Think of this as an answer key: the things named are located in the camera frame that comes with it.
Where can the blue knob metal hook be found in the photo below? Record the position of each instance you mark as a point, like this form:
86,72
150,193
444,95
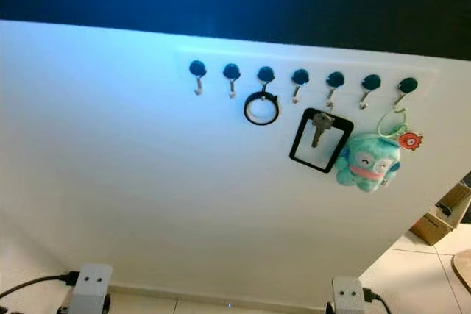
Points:
266,73
408,84
372,81
232,71
300,76
197,68
335,79

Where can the white hook rack plate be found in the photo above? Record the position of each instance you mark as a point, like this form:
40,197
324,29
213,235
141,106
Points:
213,55

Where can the silver key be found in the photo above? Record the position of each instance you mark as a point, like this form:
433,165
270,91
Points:
319,127

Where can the orange round tag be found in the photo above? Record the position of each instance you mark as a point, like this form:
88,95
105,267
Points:
410,140

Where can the brown cardboard box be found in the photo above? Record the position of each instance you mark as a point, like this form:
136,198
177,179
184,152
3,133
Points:
445,218

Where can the round wooden board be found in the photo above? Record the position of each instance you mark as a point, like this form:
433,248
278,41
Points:
462,268

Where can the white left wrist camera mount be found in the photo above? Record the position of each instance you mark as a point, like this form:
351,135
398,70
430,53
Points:
90,286

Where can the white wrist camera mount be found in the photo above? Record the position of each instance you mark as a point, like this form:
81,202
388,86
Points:
347,296
90,286

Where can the black rectangular key frame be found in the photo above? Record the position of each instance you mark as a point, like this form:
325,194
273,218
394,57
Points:
337,149

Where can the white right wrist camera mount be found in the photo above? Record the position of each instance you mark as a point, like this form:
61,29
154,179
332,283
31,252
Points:
347,296

